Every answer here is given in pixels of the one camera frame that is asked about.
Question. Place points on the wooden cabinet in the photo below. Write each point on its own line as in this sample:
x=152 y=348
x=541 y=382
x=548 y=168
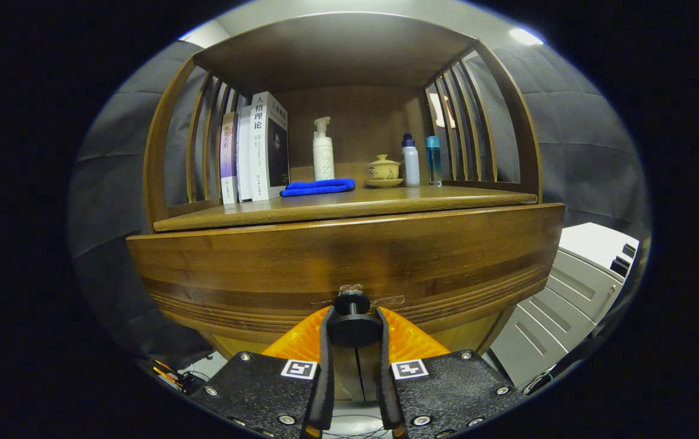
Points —
x=355 y=122

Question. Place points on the white bottle with blue cap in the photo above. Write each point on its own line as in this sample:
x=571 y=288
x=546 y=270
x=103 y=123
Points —
x=411 y=164

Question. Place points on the purple book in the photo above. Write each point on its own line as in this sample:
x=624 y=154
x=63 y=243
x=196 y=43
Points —
x=229 y=158

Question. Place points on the wooden drawer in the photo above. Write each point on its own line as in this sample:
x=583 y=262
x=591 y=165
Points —
x=349 y=250

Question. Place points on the teal bottle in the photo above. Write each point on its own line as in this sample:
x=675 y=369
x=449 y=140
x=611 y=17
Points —
x=433 y=161

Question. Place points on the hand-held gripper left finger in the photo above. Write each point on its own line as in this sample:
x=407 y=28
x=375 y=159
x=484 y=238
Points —
x=327 y=378

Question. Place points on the beige lidded teacup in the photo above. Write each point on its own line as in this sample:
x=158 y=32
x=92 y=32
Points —
x=384 y=169

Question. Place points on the white filing cabinet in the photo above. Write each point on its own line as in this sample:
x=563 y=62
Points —
x=569 y=292

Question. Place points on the thin white book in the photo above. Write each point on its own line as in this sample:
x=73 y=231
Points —
x=244 y=158

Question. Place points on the white pump bottle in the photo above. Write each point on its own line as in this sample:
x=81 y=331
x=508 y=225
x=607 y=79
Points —
x=324 y=158

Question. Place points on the rectangular ceiling light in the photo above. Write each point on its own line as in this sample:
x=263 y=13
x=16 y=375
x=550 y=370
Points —
x=525 y=36

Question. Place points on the blue folded cloth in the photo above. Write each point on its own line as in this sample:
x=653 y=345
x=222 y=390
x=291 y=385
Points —
x=316 y=187

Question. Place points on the wooden countertop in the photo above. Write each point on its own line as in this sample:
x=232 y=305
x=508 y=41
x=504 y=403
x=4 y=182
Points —
x=386 y=198

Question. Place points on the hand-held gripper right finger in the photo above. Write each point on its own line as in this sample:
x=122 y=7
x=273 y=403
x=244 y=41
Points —
x=384 y=384

